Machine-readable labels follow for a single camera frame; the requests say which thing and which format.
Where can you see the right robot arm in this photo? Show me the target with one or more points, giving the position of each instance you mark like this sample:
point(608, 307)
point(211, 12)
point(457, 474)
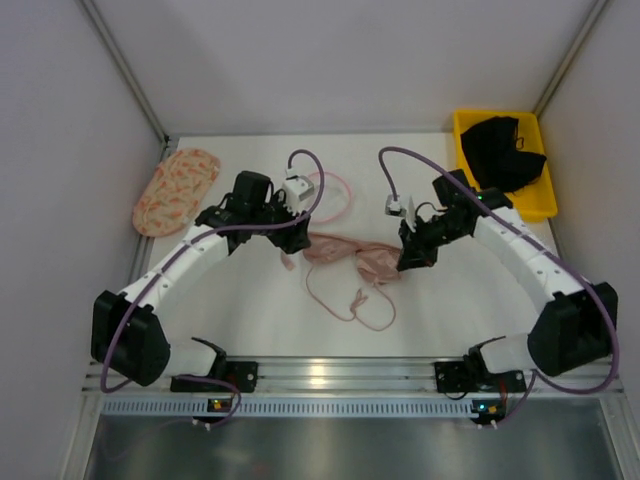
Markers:
point(571, 328)

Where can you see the aluminium frame rail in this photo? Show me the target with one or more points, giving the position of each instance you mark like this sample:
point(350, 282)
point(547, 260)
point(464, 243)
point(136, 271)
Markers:
point(345, 375)

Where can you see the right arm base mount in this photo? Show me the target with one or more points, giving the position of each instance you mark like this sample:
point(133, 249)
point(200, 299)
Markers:
point(457, 377)

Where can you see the yellow plastic tray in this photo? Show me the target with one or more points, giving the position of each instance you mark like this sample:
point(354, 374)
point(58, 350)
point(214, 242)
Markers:
point(535, 202)

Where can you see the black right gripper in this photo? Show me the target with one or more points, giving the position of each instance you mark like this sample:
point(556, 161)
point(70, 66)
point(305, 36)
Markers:
point(417, 245)

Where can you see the pink satin bra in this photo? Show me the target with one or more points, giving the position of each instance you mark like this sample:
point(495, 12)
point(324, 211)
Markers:
point(376, 263)

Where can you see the orange patterned laundry bag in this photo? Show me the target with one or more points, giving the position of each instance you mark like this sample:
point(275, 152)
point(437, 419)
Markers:
point(175, 192)

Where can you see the perforated cable duct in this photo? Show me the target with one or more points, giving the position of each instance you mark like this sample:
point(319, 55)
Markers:
point(274, 407)

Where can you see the black bra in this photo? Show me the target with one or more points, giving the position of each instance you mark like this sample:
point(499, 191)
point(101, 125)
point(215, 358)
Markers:
point(495, 153)

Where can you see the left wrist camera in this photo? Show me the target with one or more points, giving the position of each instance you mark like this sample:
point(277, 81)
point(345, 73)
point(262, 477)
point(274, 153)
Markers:
point(297, 189)

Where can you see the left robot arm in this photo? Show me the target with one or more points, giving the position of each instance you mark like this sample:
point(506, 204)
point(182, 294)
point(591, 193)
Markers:
point(130, 328)

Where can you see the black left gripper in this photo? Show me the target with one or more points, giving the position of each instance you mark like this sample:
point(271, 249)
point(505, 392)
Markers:
point(291, 232)

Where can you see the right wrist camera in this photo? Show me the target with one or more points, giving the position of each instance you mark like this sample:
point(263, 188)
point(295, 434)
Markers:
point(403, 207)

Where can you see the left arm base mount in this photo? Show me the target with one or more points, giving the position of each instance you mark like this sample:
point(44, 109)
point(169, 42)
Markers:
point(241, 374)

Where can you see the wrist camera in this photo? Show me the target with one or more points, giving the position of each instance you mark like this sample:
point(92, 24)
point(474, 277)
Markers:
point(403, 207)
point(297, 189)

